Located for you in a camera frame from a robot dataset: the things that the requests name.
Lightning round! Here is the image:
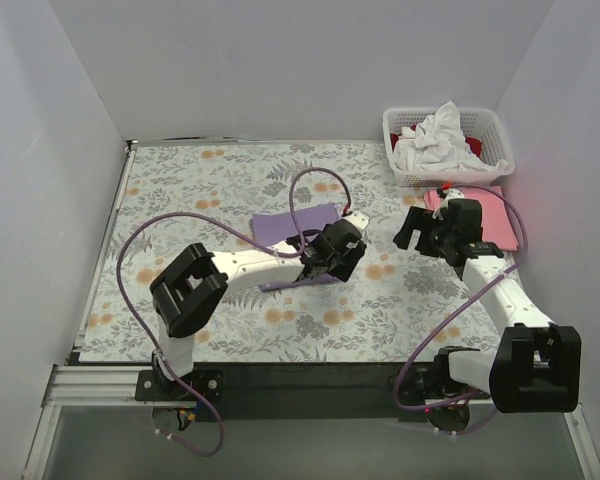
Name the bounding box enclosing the red t shirt in basket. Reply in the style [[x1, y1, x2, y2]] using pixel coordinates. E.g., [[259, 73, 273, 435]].
[[389, 133, 482, 157]]

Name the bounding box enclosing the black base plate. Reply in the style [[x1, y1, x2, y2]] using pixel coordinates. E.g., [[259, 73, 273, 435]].
[[134, 362, 469, 422]]

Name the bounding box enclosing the folded pink t shirt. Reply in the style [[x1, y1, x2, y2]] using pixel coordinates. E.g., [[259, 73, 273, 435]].
[[424, 187, 519, 252]]

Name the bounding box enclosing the floral patterned table mat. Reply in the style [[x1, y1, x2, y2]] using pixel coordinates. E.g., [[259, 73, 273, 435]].
[[79, 143, 499, 363]]

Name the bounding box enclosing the white crumpled t shirt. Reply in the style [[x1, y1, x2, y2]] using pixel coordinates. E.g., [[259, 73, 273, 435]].
[[388, 101, 511, 178]]

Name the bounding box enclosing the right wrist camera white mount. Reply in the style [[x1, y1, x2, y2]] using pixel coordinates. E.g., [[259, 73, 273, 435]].
[[433, 183, 465, 220]]

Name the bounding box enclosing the white plastic laundry basket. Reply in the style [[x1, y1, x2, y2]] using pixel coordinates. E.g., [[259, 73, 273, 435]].
[[382, 107, 516, 187]]

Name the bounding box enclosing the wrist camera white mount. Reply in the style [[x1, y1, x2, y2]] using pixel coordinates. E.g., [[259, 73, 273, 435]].
[[342, 210, 370, 236], [433, 183, 465, 220]]

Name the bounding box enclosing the aluminium rail frame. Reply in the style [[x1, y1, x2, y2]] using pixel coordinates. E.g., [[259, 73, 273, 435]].
[[24, 364, 600, 479]]

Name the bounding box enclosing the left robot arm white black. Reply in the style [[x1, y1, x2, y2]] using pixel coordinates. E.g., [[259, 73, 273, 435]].
[[150, 212, 369, 400]]

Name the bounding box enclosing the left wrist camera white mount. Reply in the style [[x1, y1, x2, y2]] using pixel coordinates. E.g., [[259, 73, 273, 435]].
[[342, 210, 370, 236]]

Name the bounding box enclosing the purple t shirt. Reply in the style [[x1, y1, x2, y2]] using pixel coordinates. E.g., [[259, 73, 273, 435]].
[[251, 202, 349, 293]]

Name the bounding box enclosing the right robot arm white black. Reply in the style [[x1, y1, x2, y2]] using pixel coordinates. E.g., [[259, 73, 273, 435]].
[[394, 192, 582, 413]]

